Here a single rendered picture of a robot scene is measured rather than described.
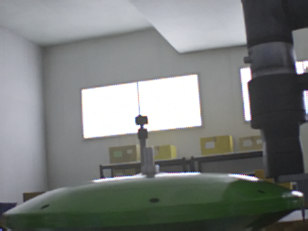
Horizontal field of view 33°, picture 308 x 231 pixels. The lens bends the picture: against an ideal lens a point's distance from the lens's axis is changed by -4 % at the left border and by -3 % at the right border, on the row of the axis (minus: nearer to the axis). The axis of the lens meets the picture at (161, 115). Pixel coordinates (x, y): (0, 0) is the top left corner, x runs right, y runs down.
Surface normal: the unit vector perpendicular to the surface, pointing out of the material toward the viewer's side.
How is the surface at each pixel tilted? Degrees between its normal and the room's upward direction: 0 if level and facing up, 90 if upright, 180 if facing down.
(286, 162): 90
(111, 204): 24
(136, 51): 90
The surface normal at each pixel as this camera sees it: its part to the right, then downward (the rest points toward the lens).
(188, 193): 0.03, -0.97
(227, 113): -0.26, -0.14
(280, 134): -0.09, 0.04
